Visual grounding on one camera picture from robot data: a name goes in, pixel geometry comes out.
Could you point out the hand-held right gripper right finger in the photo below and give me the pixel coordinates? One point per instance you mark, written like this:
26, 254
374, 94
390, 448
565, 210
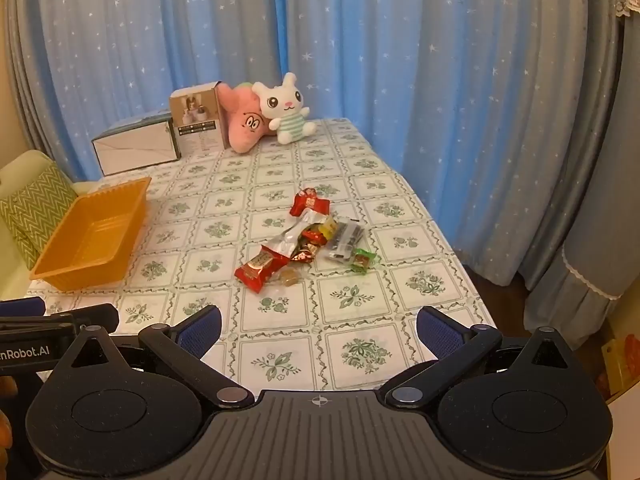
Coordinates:
440, 330

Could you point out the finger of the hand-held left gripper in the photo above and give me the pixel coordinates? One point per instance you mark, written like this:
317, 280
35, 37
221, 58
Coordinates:
20, 306
97, 317

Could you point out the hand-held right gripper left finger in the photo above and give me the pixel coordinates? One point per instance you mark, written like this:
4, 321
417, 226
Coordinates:
200, 330

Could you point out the orange plastic tray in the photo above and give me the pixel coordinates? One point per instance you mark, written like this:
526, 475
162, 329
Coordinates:
90, 240

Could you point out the large red snack packet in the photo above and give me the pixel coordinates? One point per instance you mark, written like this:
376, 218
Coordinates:
260, 270

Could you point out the brown candy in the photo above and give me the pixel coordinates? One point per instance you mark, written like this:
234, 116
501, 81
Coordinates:
289, 278

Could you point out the green candy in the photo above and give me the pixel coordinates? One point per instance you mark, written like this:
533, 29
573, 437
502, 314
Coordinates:
364, 260

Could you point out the red gold candy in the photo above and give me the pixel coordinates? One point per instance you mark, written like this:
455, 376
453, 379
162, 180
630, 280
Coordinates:
306, 254

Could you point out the dark clear snack packet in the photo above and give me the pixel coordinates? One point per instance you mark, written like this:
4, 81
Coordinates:
345, 240

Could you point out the red orange candy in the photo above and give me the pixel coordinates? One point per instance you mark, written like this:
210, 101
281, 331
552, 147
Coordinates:
312, 234

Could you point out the yellow candy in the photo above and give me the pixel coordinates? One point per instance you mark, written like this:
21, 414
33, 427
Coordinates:
330, 227

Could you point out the red packet white print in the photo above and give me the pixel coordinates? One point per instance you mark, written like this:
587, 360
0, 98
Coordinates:
310, 204

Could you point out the person's left hand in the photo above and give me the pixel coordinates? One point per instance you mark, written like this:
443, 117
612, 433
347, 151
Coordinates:
4, 430

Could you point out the green chevron cushion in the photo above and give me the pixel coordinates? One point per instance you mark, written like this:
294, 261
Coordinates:
40, 190
22, 250

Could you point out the light green sofa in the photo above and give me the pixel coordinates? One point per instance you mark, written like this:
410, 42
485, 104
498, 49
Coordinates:
15, 170

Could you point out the green floral tablecloth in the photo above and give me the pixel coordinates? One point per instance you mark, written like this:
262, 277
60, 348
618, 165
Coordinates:
350, 185

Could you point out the white long cardboard box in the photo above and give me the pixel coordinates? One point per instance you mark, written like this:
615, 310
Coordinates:
135, 150

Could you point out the yellow red bag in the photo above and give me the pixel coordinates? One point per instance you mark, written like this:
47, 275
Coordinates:
622, 365

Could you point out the grey curtain with lace trim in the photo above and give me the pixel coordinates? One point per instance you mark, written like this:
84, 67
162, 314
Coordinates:
590, 210

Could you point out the brown product box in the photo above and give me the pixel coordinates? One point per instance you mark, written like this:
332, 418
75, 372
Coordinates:
197, 125

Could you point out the pink plush toy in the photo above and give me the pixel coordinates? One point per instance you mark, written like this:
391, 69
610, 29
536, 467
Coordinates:
245, 125

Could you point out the white bunny plush toy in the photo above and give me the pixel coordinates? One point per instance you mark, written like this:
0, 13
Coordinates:
280, 105

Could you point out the blue star curtain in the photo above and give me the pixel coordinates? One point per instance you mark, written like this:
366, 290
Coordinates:
425, 60
150, 35

